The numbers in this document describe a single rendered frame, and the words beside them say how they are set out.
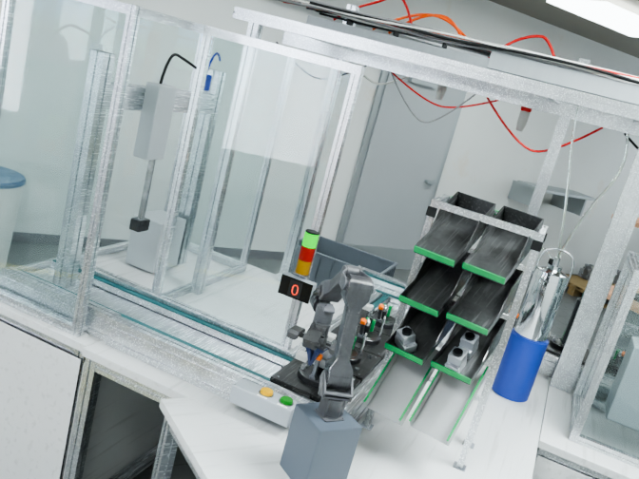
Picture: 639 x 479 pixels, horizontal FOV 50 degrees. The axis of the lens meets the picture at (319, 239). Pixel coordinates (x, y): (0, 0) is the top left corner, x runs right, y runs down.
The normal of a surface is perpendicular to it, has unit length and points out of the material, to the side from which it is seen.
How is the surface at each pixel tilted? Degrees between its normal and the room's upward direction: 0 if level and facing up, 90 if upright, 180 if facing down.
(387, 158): 90
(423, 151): 90
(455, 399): 45
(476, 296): 25
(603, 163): 90
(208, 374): 90
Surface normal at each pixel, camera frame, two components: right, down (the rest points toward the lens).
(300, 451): -0.83, -0.07
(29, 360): -0.37, 0.14
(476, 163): 0.50, 0.34
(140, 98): 0.90, 0.32
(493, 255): 0.00, -0.81
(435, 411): -0.19, -0.60
